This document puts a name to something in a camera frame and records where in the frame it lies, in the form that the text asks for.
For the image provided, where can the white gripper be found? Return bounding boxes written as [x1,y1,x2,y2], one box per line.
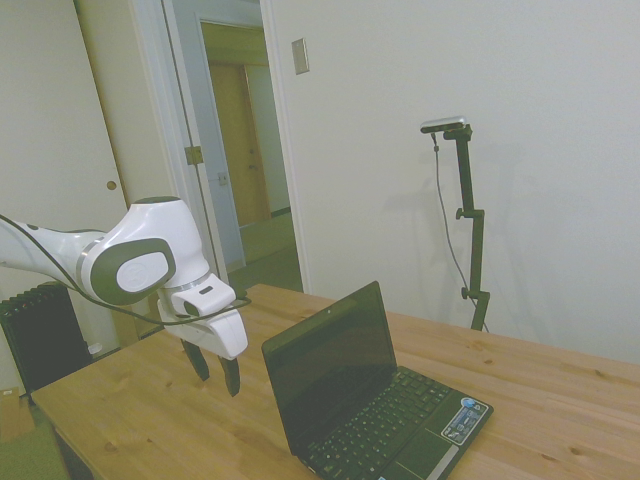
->
[157,297,250,398]

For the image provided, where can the black laptop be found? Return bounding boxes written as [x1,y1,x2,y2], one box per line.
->
[260,280,495,480]

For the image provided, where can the black radiator heater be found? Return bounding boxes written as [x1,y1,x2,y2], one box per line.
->
[0,281,95,395]

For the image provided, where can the cardboard box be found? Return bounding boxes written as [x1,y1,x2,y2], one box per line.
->
[0,386,35,441]

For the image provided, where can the white open door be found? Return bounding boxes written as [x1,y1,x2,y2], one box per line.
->
[162,0,247,275]

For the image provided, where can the wooden hallway door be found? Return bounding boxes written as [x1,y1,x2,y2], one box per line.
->
[208,62,274,229]

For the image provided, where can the wooden closet door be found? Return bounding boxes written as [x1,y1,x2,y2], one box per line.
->
[0,0,132,236]

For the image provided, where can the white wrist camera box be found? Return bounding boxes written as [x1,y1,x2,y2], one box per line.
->
[169,272,237,320]

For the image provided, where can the black camera stand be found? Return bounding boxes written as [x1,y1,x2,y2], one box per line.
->
[443,124,492,332]

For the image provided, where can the grey wall switch plate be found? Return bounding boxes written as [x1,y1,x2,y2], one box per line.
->
[291,37,310,76]

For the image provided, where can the grey exterior camera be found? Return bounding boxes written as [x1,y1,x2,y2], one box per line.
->
[419,115,470,135]

